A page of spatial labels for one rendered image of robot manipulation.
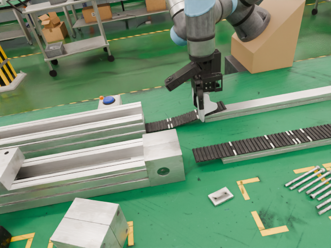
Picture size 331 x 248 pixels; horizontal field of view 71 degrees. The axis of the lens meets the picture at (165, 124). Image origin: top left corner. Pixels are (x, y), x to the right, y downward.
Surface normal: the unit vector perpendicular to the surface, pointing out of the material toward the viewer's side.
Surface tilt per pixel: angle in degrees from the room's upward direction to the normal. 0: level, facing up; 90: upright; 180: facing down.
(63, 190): 90
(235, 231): 0
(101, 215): 0
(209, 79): 90
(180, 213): 0
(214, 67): 90
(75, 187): 90
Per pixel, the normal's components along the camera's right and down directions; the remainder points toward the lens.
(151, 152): -0.14, -0.79
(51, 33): 0.18, 0.56
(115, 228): 0.96, 0.04
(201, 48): -0.07, 0.62
